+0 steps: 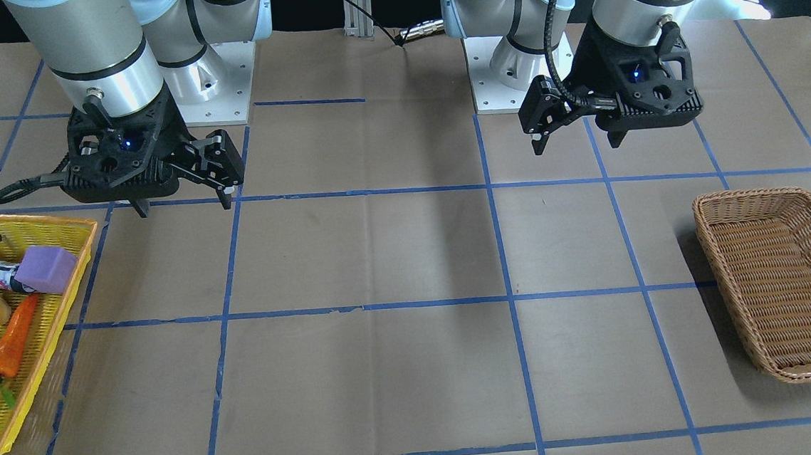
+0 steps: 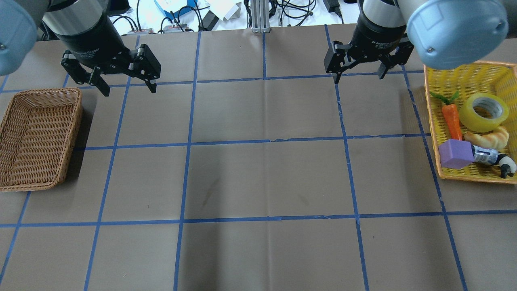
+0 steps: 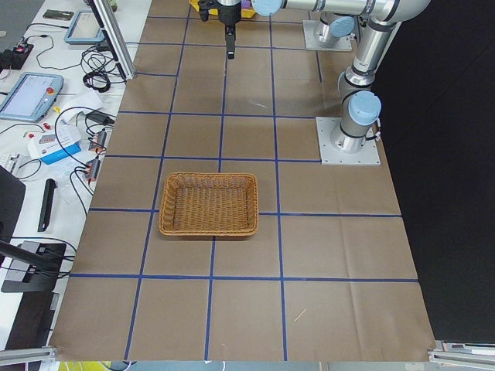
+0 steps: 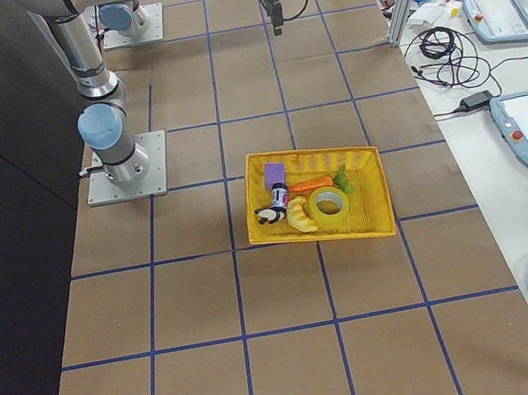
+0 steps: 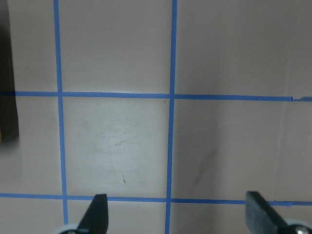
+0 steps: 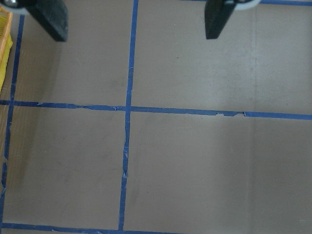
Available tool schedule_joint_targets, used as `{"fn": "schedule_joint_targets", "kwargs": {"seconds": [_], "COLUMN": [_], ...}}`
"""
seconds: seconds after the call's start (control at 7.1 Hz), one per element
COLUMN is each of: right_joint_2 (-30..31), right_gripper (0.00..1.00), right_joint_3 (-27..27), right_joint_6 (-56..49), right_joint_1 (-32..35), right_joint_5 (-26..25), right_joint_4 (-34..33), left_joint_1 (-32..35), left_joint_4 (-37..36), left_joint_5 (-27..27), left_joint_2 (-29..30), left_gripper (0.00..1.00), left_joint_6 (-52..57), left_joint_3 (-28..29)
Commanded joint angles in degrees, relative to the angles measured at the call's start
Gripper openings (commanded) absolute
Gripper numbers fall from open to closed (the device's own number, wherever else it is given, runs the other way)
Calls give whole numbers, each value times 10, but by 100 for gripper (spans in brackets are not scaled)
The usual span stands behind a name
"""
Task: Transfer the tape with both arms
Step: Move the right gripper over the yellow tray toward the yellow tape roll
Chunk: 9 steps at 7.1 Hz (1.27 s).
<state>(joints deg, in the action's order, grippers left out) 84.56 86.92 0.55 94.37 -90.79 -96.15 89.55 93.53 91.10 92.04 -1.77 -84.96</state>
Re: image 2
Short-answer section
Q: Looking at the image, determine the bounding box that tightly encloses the black gripper near wicker basket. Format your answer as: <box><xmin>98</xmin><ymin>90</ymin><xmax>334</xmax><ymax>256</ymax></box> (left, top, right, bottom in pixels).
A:
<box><xmin>53</xmin><ymin>15</ymin><xmax>162</xmax><ymax>97</ymax></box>

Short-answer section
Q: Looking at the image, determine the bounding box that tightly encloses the black white panda toy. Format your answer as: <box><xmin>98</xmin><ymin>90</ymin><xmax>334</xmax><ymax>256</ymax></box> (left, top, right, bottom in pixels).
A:
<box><xmin>496</xmin><ymin>153</ymin><xmax>517</xmax><ymax>179</ymax></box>

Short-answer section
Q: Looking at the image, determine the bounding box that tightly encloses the small battery can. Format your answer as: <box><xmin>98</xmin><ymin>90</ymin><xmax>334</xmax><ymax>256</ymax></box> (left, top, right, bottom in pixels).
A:
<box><xmin>471</xmin><ymin>145</ymin><xmax>499</xmax><ymax>166</ymax></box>

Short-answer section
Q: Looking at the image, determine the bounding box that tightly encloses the brown wicker basket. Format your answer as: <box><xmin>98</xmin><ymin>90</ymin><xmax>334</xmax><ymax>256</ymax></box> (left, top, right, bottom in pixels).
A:
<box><xmin>0</xmin><ymin>88</ymin><xmax>83</xmax><ymax>193</ymax></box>

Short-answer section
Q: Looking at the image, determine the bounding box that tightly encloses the toy croissant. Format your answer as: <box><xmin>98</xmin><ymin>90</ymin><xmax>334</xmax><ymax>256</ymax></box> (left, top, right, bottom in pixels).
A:
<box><xmin>464</xmin><ymin>126</ymin><xmax>509</xmax><ymax>151</ymax></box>

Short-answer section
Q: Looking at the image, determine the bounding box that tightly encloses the blue white box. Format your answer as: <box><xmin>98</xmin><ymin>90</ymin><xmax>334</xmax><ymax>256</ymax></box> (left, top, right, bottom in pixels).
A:
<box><xmin>154</xmin><ymin>0</ymin><xmax>198</xmax><ymax>18</ymax></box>

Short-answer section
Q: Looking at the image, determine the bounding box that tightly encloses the toy carrot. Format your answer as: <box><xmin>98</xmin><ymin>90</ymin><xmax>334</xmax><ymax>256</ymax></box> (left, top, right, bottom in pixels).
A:
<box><xmin>430</xmin><ymin>91</ymin><xmax>463</xmax><ymax>141</ymax></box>

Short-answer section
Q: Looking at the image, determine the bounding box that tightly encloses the robot arm over yellow basket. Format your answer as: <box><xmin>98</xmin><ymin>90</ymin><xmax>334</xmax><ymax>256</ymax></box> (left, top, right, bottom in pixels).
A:
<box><xmin>324</xmin><ymin>0</ymin><xmax>516</xmax><ymax>84</ymax></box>

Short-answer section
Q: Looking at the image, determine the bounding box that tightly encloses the yellow plastic basket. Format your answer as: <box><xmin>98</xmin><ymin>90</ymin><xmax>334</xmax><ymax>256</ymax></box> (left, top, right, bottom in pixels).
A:
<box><xmin>424</xmin><ymin>61</ymin><xmax>516</xmax><ymax>184</ymax></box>

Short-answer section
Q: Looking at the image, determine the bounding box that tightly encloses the purple cube block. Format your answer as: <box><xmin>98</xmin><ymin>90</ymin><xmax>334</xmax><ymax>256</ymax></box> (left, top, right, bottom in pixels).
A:
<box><xmin>438</xmin><ymin>139</ymin><xmax>474</xmax><ymax>169</ymax></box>

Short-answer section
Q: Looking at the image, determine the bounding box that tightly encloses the black power adapter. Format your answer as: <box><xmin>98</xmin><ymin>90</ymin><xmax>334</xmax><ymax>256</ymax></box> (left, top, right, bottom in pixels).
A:
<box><xmin>199</xmin><ymin>11</ymin><xmax>219</xmax><ymax>31</ymax></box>

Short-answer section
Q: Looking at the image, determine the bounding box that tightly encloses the black gripper near yellow basket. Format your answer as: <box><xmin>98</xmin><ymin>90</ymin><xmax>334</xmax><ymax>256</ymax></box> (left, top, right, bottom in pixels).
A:
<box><xmin>324</xmin><ymin>14</ymin><xmax>414</xmax><ymax>84</ymax></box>

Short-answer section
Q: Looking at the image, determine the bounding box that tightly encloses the robot arm over wicker basket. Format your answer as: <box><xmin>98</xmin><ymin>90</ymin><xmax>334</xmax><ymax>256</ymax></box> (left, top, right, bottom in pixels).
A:
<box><xmin>0</xmin><ymin>0</ymin><xmax>161</xmax><ymax>96</ymax></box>

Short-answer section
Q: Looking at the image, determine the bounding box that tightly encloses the aluminium frame post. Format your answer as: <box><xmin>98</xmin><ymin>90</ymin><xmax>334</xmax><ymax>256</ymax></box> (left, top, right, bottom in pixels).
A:
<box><xmin>242</xmin><ymin>0</ymin><xmax>277</xmax><ymax>33</ymax></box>

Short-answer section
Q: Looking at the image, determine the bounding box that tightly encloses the yellow tape roll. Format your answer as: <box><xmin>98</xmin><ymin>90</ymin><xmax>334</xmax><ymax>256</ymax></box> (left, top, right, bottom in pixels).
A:
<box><xmin>458</xmin><ymin>93</ymin><xmax>510</xmax><ymax>133</ymax></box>

